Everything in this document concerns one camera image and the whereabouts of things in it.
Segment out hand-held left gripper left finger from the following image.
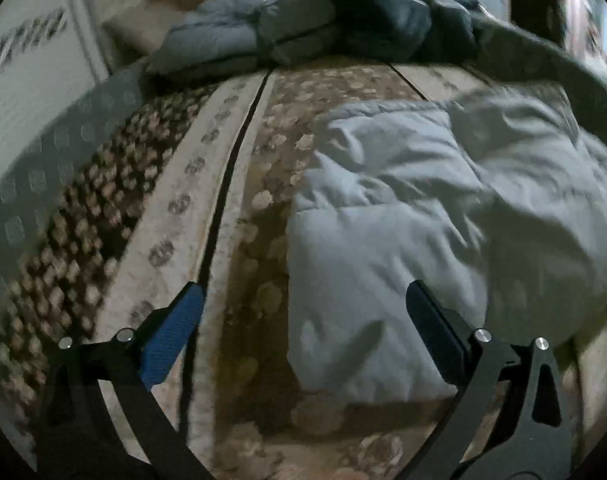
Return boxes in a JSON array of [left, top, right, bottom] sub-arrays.
[[36, 281, 215, 480]]

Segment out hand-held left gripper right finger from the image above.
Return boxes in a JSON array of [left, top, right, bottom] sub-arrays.
[[406, 280, 575, 480]]

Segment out light blue puffer jacket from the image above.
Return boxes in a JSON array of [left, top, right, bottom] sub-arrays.
[[286, 82, 607, 407]]

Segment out floral patterned bedspread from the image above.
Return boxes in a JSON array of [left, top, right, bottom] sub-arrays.
[[0, 10, 607, 480]]

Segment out white slatted headboard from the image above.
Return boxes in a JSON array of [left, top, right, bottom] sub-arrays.
[[0, 0, 115, 202]]

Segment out beige pillow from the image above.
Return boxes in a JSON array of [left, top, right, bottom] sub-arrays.
[[103, 2, 185, 57]]

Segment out grey-blue folded quilt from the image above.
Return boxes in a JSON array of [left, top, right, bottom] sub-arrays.
[[147, 0, 340, 79]]

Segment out dark blue blanket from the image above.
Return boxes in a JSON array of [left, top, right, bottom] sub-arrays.
[[327, 0, 485, 64]]

